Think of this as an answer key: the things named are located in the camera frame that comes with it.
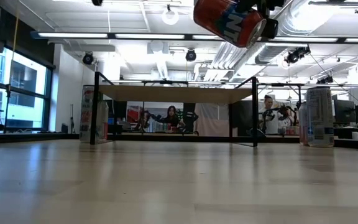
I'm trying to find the thin black floor stand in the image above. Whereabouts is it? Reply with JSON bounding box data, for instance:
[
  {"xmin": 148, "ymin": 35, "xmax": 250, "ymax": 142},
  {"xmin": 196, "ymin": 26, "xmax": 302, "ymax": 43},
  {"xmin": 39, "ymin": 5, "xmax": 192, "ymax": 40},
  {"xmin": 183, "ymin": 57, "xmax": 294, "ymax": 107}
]
[{"xmin": 69, "ymin": 104, "xmax": 76, "ymax": 134}]

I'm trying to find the tall white can blue print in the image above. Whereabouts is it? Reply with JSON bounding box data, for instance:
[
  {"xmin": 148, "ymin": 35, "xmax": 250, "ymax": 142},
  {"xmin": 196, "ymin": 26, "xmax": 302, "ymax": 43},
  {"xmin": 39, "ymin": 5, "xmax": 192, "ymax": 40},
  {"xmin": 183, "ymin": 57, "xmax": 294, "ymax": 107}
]
[{"xmin": 305, "ymin": 86, "xmax": 335, "ymax": 148}]

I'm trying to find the short silver and pink can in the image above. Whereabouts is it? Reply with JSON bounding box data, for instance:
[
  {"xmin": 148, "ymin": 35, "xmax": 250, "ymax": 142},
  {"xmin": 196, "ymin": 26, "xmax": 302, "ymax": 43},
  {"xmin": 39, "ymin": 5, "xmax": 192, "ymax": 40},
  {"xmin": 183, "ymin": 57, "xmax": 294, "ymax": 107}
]
[{"xmin": 298, "ymin": 103, "xmax": 309, "ymax": 146}]

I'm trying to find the black ceiling track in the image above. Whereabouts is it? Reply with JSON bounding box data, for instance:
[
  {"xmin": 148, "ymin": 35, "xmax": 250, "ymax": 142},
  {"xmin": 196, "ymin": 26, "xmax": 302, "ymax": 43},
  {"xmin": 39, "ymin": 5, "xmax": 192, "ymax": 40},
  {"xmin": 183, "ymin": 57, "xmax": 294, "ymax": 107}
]
[{"xmin": 308, "ymin": 0, "xmax": 358, "ymax": 14}]

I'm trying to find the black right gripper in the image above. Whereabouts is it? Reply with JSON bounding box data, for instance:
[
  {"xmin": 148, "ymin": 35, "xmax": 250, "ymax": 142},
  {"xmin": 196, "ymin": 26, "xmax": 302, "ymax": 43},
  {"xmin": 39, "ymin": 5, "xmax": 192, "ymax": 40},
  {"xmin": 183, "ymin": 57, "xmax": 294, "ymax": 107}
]
[{"xmin": 235, "ymin": 0, "xmax": 287, "ymax": 40}]

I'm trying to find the yellow hanging cable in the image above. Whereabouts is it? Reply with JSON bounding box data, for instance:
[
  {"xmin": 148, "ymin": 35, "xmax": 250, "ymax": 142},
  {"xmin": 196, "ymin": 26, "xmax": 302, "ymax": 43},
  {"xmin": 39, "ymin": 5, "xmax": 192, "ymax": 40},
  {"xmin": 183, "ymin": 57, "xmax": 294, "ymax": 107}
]
[{"xmin": 4, "ymin": 2, "xmax": 21, "ymax": 125}]

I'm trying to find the black track spotlight cluster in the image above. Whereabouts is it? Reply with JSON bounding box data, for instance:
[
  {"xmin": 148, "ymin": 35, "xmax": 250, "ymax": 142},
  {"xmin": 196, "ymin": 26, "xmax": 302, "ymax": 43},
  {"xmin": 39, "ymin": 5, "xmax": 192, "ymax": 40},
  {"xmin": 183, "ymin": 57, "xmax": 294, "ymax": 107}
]
[
  {"xmin": 283, "ymin": 45, "xmax": 312, "ymax": 65},
  {"xmin": 316, "ymin": 75, "xmax": 334, "ymax": 85}
]

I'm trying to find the black post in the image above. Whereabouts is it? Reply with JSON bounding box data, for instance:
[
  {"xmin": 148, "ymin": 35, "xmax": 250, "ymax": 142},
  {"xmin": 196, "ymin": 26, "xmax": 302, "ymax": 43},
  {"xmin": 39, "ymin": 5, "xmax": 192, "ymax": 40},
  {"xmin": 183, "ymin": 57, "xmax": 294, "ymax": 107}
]
[{"xmin": 183, "ymin": 103, "xmax": 196, "ymax": 125}]

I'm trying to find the black aluminium table frame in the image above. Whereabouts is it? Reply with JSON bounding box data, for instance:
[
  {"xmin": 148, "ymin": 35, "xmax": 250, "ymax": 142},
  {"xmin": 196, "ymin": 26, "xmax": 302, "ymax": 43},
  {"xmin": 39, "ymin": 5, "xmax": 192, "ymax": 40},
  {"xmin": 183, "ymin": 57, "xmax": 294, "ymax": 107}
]
[{"xmin": 0, "ymin": 132, "xmax": 358, "ymax": 152}]

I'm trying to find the red and white poster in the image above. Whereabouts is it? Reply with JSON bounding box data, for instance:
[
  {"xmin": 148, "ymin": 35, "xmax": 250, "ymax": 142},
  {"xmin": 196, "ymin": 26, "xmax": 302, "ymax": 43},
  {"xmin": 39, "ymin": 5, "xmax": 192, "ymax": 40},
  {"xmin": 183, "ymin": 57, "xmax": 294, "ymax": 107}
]
[{"xmin": 126, "ymin": 105, "xmax": 155, "ymax": 131}]

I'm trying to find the person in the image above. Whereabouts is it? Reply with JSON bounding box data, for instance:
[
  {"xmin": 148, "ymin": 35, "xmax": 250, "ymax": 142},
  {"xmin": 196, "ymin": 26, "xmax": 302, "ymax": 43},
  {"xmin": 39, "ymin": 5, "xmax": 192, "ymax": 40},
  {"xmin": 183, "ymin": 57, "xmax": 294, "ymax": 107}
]
[
  {"xmin": 157, "ymin": 105, "xmax": 183, "ymax": 134},
  {"xmin": 257, "ymin": 95, "xmax": 295, "ymax": 136}
]

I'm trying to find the large glass window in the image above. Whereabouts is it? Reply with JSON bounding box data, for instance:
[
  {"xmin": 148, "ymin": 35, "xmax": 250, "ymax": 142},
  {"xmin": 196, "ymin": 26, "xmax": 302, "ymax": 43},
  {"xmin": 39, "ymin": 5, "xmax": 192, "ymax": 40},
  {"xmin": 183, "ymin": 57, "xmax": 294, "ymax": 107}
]
[{"xmin": 0, "ymin": 46, "xmax": 55, "ymax": 133}]

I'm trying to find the white round ceiling ring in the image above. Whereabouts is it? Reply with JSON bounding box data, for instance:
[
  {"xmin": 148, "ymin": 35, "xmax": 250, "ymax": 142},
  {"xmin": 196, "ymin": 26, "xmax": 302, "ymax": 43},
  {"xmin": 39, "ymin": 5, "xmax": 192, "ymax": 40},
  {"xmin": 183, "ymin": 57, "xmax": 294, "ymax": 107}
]
[{"xmin": 161, "ymin": 7, "xmax": 180, "ymax": 26}]

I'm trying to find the wooden shelf black metal frame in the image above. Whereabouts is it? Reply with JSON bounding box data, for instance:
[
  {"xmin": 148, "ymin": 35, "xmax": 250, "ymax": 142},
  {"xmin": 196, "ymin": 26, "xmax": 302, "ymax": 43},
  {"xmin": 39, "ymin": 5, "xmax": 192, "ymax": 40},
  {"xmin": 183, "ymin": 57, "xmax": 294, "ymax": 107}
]
[{"xmin": 89, "ymin": 71, "xmax": 259, "ymax": 148}]

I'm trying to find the orange Fanta soda can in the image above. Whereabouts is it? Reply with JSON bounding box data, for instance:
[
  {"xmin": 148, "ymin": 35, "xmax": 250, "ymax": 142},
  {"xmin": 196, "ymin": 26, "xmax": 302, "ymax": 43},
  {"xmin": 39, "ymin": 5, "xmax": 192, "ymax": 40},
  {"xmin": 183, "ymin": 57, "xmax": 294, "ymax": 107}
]
[{"xmin": 193, "ymin": 0, "xmax": 267, "ymax": 49}]

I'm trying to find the silver ventilation duct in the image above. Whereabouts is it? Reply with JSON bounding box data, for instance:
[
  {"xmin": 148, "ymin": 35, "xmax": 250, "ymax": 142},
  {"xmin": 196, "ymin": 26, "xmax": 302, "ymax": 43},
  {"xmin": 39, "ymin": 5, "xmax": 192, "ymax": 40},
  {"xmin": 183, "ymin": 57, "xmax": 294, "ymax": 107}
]
[{"xmin": 255, "ymin": 0, "xmax": 326, "ymax": 65}]

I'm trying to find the black partition panel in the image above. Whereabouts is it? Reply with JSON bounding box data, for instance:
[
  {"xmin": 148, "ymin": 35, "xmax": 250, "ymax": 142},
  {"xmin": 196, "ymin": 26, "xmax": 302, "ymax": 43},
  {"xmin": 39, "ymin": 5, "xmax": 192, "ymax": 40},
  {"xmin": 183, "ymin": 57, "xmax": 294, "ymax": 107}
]
[{"xmin": 232, "ymin": 100, "xmax": 254, "ymax": 137}]

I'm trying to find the long black ceiling light bar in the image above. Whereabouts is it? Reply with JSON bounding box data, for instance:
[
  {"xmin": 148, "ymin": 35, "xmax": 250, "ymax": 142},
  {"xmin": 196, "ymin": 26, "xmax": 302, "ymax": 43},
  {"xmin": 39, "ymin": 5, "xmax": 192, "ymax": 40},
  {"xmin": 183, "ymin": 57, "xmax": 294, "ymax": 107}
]
[{"xmin": 30, "ymin": 30, "xmax": 358, "ymax": 45}]

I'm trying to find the tall white can red print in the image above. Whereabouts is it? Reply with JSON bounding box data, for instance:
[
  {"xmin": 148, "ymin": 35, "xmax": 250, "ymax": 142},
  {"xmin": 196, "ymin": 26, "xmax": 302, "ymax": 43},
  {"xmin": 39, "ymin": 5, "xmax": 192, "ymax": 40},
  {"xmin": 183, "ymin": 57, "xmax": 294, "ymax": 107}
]
[{"xmin": 79, "ymin": 85, "xmax": 104, "ymax": 144}]

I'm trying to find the beige cloth partition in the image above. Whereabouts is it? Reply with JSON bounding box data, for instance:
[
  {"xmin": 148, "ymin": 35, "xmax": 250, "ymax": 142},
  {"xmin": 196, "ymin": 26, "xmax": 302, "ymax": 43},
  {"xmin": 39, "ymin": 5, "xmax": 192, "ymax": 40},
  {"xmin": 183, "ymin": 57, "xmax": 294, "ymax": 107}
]
[{"xmin": 194, "ymin": 103, "xmax": 239, "ymax": 137}]

